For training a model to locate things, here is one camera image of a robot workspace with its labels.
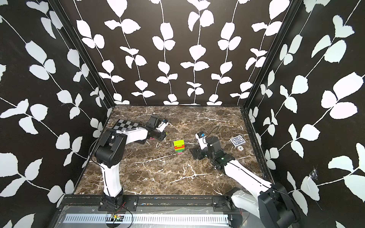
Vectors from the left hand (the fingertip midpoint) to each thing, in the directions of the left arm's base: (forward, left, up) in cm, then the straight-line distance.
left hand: (164, 131), depth 102 cm
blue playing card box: (-9, -52, 0) cm, 53 cm away
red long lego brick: (-17, -12, +7) cm, 22 cm away
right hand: (-17, -20, +10) cm, 28 cm away
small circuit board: (-50, +23, -2) cm, 55 cm away
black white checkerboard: (+7, +32, +1) cm, 32 cm away
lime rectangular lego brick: (-17, -11, +4) cm, 20 cm away
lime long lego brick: (-15, -11, +9) cm, 21 cm away
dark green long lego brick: (-16, -11, 0) cm, 19 cm away
